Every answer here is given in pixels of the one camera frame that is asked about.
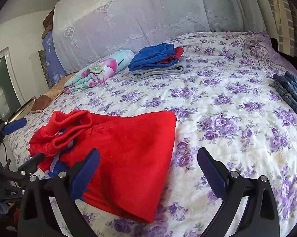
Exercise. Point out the checkered beige curtain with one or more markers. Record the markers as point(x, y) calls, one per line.
point(285, 18)

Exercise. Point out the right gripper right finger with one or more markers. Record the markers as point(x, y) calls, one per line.
point(260, 217)

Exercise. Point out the red striped track pants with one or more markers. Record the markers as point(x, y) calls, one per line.
point(135, 154)

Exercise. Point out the blue denim jeans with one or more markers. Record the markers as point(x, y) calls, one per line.
point(286, 86)

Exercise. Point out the folded red garment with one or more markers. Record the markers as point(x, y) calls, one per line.
point(173, 59)

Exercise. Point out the window with white frame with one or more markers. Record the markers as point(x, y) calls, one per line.
point(11, 98)

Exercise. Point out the folded blue garment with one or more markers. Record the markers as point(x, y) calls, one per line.
point(151, 55)

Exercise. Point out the folded teal floral quilt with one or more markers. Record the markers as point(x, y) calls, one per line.
point(99, 71)

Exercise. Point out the wooden bedside frame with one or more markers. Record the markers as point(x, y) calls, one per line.
point(23, 110)

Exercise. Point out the folded grey garment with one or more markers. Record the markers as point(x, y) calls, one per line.
point(175, 69)

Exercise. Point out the blue patterned hanging cloth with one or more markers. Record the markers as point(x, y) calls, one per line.
point(54, 68)

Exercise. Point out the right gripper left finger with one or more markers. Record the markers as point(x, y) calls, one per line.
point(36, 216)

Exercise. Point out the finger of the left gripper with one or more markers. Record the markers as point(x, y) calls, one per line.
point(31, 166)
point(13, 126)

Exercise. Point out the brown pillow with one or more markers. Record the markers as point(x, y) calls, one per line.
point(50, 96)

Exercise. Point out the purple floral bedspread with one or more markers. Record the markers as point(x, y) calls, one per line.
point(226, 102)

